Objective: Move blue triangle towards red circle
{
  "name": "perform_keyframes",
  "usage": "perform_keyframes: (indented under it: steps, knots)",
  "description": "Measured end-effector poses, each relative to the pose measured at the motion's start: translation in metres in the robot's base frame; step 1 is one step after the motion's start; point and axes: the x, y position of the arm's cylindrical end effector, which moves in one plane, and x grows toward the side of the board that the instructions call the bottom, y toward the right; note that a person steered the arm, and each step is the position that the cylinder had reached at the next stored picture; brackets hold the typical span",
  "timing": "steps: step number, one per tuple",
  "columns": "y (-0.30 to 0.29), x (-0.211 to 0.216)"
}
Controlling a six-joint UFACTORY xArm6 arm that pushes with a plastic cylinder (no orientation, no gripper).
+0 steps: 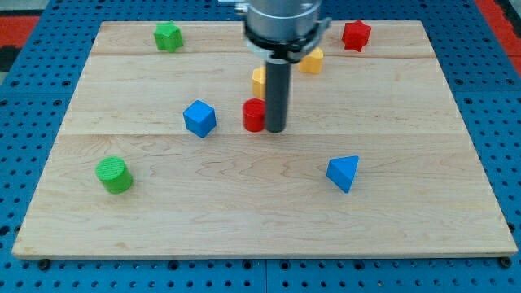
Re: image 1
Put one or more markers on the green cylinder block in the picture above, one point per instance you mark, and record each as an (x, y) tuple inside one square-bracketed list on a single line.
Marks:
[(114, 175)]

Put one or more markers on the yellow hexagon block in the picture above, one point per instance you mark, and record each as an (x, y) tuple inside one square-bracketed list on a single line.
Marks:
[(258, 82)]

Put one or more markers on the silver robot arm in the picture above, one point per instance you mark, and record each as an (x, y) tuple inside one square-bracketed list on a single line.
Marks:
[(280, 31)]

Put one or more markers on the green star block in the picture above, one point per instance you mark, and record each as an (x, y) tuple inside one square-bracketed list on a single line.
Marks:
[(168, 37)]

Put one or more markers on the blue triangle block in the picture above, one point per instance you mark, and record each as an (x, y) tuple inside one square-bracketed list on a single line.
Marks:
[(342, 171)]

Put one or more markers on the blue cube block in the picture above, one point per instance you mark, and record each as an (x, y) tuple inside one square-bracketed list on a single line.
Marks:
[(200, 118)]

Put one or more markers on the wooden board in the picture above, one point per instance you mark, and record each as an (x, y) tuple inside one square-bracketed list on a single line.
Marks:
[(420, 189)]

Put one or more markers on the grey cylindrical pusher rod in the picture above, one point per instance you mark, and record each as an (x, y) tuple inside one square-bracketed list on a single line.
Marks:
[(277, 88)]

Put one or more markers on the red star block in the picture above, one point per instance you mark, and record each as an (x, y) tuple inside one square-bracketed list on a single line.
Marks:
[(355, 35)]

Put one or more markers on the yellow heart block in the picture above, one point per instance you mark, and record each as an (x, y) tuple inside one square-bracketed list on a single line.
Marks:
[(312, 63)]

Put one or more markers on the red cylinder block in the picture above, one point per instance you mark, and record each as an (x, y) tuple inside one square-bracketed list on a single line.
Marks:
[(254, 115)]

